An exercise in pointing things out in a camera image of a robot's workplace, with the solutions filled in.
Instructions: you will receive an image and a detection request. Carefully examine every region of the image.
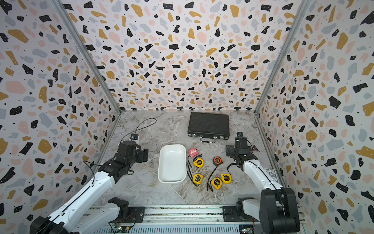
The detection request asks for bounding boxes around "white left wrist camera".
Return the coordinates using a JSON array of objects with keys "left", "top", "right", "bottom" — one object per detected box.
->
[{"left": 130, "top": 133, "right": 139, "bottom": 141}]

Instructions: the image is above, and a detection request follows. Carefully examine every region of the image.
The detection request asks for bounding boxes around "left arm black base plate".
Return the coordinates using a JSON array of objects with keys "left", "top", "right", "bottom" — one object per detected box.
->
[{"left": 112, "top": 206, "right": 146, "bottom": 223}]

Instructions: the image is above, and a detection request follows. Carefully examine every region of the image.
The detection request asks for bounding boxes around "aluminium corner post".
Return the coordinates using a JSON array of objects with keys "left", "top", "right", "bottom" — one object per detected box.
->
[
  {"left": 254, "top": 0, "right": 311, "bottom": 115},
  {"left": 50, "top": 0, "right": 121, "bottom": 115}
]

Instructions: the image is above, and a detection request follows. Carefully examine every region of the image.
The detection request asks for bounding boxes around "yellow deli 3m tape measure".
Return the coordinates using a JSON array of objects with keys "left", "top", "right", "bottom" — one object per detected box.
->
[{"left": 187, "top": 155, "right": 204, "bottom": 168}]

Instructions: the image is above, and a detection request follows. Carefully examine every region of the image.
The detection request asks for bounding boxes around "aluminium corner post left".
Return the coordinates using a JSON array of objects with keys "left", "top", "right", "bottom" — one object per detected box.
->
[{"left": 50, "top": 0, "right": 121, "bottom": 115}]

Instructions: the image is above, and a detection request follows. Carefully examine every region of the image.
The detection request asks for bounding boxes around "pink tape measure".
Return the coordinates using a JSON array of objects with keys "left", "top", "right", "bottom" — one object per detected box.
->
[{"left": 189, "top": 148, "right": 199, "bottom": 158}]

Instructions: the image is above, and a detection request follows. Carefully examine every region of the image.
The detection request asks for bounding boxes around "aluminium corner post right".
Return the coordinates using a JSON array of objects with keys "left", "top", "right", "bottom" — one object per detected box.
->
[{"left": 254, "top": 0, "right": 311, "bottom": 115}]

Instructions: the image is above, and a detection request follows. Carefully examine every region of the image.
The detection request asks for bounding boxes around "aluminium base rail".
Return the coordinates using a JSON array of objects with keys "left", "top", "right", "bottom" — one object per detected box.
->
[{"left": 55, "top": 204, "right": 264, "bottom": 234}]

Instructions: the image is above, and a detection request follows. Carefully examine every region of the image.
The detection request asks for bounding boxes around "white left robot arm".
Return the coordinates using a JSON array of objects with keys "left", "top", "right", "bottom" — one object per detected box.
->
[{"left": 30, "top": 140, "right": 149, "bottom": 234}]

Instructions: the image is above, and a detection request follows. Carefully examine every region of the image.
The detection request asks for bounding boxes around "playing card deck box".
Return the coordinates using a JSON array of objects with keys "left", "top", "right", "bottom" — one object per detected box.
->
[{"left": 265, "top": 168, "right": 279, "bottom": 182}]

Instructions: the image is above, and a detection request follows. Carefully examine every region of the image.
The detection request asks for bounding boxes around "white plastic storage tray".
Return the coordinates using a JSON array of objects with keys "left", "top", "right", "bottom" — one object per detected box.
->
[{"left": 157, "top": 144, "right": 187, "bottom": 184}]

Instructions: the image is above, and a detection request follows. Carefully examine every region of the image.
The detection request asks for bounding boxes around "yellow 2m tape measure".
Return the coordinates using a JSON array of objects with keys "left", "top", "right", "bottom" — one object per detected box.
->
[{"left": 206, "top": 168, "right": 223, "bottom": 192}]

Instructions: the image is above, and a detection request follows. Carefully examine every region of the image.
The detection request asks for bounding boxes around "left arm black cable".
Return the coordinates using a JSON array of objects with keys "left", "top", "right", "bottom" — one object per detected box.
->
[{"left": 118, "top": 117, "right": 157, "bottom": 145}]

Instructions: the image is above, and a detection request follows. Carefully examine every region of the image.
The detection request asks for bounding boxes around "black orange tape measure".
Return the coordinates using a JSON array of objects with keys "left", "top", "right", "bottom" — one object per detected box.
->
[{"left": 212, "top": 157, "right": 223, "bottom": 167}]

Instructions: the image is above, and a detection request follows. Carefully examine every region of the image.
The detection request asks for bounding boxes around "black ribbed metal case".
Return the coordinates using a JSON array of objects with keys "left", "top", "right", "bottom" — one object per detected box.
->
[{"left": 187, "top": 112, "right": 230, "bottom": 140}]

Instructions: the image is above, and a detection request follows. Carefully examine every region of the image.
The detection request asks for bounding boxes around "yellow front 3m tape measure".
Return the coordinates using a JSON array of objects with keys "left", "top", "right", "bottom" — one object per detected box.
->
[{"left": 221, "top": 174, "right": 232, "bottom": 184}]

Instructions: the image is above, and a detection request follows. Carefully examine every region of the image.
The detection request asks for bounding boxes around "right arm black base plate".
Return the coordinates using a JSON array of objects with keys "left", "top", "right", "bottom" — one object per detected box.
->
[{"left": 222, "top": 206, "right": 254, "bottom": 222}]

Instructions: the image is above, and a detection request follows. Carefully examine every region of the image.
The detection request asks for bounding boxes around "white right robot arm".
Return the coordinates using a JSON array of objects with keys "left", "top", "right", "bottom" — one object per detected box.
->
[{"left": 226, "top": 132, "right": 301, "bottom": 234}]

